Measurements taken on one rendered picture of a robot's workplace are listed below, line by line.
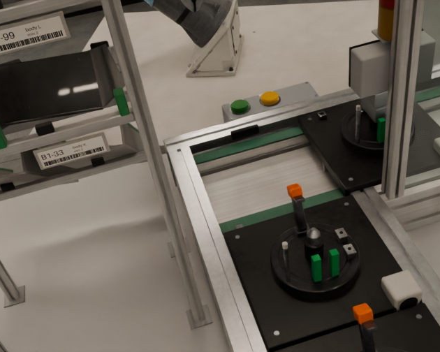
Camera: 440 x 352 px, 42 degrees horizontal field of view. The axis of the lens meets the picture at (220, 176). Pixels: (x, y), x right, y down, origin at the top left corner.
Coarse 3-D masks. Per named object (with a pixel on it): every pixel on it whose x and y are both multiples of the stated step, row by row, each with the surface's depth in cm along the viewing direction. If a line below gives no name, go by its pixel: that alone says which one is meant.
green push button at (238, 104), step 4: (236, 100) 128; (240, 100) 128; (244, 100) 128; (232, 104) 127; (236, 104) 127; (240, 104) 127; (244, 104) 127; (248, 104) 127; (232, 108) 126; (236, 108) 126; (240, 108) 126; (244, 108) 126; (248, 108) 127; (236, 112) 126; (240, 112) 126
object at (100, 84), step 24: (96, 48) 75; (0, 72) 71; (24, 72) 71; (48, 72) 71; (72, 72) 71; (96, 72) 72; (120, 72) 91; (0, 96) 72; (24, 96) 72; (48, 96) 72; (72, 96) 72; (96, 96) 72; (24, 120) 73
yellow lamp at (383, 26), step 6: (384, 12) 81; (390, 12) 80; (378, 18) 84; (384, 18) 82; (390, 18) 81; (378, 24) 84; (384, 24) 82; (390, 24) 82; (378, 30) 84; (384, 30) 83; (390, 30) 82; (384, 36) 84; (390, 36) 83
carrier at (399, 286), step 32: (256, 224) 100; (288, 224) 99; (320, 224) 95; (352, 224) 97; (256, 256) 95; (288, 256) 84; (320, 256) 89; (352, 256) 89; (384, 256) 91; (256, 288) 90; (288, 288) 88; (320, 288) 86; (352, 288) 88; (384, 288) 86; (416, 288) 84; (256, 320) 86; (288, 320) 85; (320, 320) 84; (352, 320) 84
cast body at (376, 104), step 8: (368, 96) 107; (376, 96) 104; (384, 96) 104; (360, 104) 111; (368, 104) 108; (376, 104) 105; (384, 104) 106; (368, 112) 109; (376, 112) 106; (384, 112) 106; (376, 120) 107
